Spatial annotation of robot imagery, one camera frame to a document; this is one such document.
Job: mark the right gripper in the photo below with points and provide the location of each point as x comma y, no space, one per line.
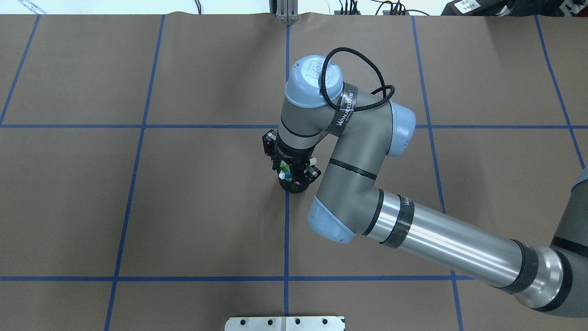
288,153

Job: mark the blue highlighter pen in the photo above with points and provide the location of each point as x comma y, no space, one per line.
285,175

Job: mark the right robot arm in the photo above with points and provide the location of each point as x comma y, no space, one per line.
332,130

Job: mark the black mesh pen cup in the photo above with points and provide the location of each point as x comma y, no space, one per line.
293,186

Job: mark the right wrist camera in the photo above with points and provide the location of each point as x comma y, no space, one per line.
269,141

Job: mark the white pedestal base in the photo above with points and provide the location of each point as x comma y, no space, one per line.
286,323

